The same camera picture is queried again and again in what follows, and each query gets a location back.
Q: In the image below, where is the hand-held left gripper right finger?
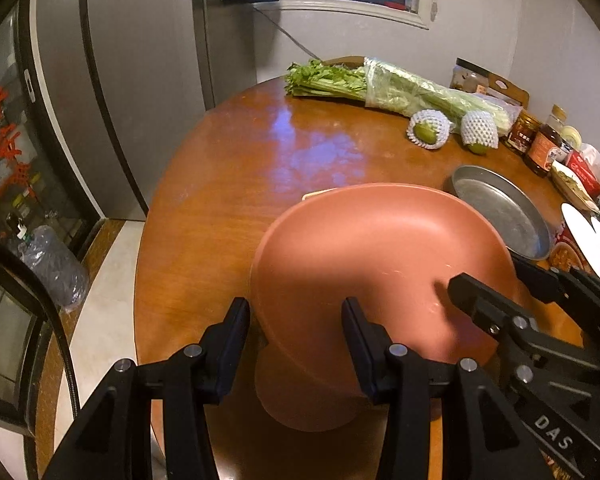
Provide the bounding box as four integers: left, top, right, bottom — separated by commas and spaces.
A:
341, 297, 553, 480

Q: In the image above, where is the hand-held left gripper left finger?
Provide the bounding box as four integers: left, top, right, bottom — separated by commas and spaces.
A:
42, 297, 251, 480

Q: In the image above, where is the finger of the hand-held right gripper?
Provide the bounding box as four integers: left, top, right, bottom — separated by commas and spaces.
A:
510, 252, 600, 356
447, 272, 600, 396

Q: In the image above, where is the round metal tray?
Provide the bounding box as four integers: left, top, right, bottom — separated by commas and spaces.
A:
449, 165, 554, 261

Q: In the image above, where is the pink plate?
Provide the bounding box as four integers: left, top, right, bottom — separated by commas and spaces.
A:
250, 182, 522, 393

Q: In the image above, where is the red instant noodle cup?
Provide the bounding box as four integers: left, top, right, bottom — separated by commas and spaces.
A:
550, 202, 600, 283

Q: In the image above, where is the white dish of pickles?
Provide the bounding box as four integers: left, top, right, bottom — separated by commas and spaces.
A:
550, 160, 600, 212

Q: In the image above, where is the red tissue pack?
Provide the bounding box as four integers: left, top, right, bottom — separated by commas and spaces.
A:
564, 142, 600, 198

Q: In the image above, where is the dark sauce bottle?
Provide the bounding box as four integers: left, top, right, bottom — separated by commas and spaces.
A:
524, 105, 569, 179

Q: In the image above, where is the glass sauce jar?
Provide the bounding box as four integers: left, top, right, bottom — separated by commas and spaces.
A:
504, 109, 542, 156

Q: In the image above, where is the green fruit in foam net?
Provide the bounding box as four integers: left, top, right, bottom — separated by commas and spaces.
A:
406, 109, 454, 152
460, 110, 501, 156

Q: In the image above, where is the wooden chair back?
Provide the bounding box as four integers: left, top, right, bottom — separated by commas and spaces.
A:
480, 72, 531, 111

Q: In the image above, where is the wooden chair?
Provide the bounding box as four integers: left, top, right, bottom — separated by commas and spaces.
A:
480, 72, 531, 111
324, 55, 367, 69

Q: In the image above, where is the large clear water bottle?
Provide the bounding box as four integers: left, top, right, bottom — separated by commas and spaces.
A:
7, 224, 90, 312

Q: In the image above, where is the clear plastic jar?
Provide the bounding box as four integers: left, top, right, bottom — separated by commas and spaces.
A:
449, 58, 492, 95

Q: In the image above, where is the celery in plastic bag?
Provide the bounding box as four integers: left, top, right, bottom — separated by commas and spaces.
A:
285, 57, 513, 137

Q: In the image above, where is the grey refrigerator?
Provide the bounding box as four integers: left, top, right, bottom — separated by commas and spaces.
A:
30, 0, 253, 223

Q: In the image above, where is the glass door cabinet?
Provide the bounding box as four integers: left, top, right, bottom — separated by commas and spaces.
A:
0, 2, 103, 261

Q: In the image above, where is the black wall cable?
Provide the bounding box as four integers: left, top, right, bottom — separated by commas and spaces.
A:
251, 1, 323, 61

